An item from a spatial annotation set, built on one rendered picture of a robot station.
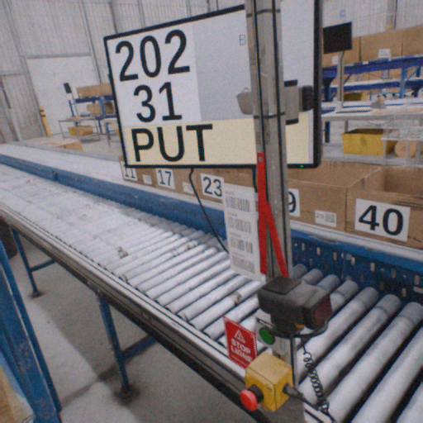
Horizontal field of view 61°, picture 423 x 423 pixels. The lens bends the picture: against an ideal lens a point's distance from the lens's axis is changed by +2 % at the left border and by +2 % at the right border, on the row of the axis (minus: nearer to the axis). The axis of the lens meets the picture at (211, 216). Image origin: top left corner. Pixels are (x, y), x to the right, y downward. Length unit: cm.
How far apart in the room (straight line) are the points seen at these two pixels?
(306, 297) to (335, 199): 72
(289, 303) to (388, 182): 98
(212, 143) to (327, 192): 61
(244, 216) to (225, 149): 17
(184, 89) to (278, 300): 47
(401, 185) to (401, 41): 462
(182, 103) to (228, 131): 12
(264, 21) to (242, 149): 26
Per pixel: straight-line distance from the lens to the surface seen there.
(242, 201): 66
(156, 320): 123
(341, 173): 158
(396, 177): 149
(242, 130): 74
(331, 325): 110
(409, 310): 120
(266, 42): 58
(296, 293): 61
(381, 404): 93
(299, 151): 71
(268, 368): 79
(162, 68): 83
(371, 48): 617
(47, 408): 74
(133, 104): 89
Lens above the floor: 143
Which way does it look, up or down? 21 degrees down
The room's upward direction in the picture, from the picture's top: 8 degrees counter-clockwise
